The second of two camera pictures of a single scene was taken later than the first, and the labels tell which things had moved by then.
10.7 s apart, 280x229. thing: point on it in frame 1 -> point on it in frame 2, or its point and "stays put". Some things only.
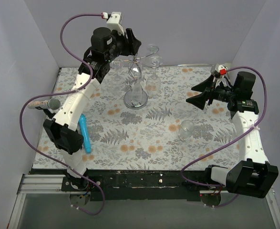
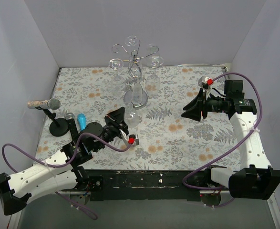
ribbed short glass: (153, 83) stays put
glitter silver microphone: (52, 104) stays put
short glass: (187, 128) -> (131, 116)
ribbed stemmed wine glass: (136, 95) stays put
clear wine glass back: (153, 48) stays put
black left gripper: (127, 42) -> (113, 124)
